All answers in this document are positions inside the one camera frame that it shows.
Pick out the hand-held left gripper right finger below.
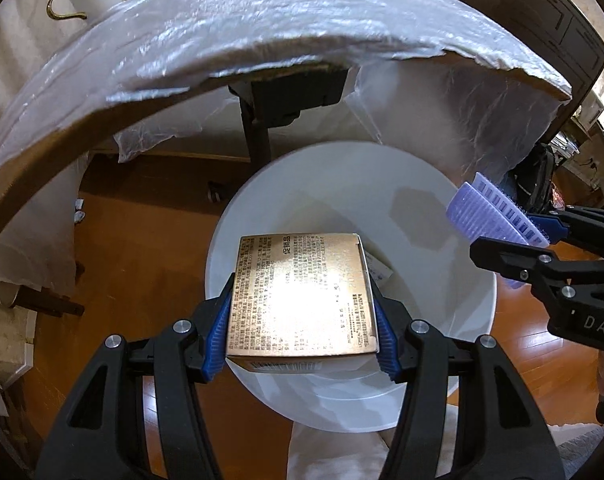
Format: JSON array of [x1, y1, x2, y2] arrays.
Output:
[[373, 289, 566, 480]]

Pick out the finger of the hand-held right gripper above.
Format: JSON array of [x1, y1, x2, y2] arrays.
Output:
[[526, 204, 604, 262], [469, 236, 604, 306]]

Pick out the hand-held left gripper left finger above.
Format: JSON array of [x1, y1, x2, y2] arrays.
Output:
[[34, 274, 236, 480]]

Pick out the purple hair roller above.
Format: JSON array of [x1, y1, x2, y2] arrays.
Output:
[[445, 172, 553, 289]]

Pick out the gold printed box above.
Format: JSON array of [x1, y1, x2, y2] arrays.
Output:
[[225, 232, 381, 376]]

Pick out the white round trash bin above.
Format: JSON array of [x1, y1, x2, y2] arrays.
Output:
[[205, 141, 498, 434]]

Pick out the black backpack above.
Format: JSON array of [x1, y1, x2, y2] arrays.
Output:
[[510, 142, 558, 217]]

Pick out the white printed paper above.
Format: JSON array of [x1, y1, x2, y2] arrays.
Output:
[[364, 252, 395, 282]]

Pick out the white cloth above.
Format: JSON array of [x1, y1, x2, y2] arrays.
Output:
[[287, 405, 461, 480]]

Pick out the grey rug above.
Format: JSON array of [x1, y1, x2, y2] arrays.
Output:
[[549, 425, 604, 480]]

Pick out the white marble ledge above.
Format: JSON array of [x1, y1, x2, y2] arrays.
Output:
[[0, 295, 39, 417]]

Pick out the dark wooden cabinet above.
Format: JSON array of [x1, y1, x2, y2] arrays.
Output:
[[459, 0, 604, 107]]

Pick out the clear plastic table cover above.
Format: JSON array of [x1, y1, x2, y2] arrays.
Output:
[[0, 0, 576, 295]]

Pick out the black table leg frame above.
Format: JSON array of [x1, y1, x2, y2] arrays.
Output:
[[207, 67, 351, 204]]

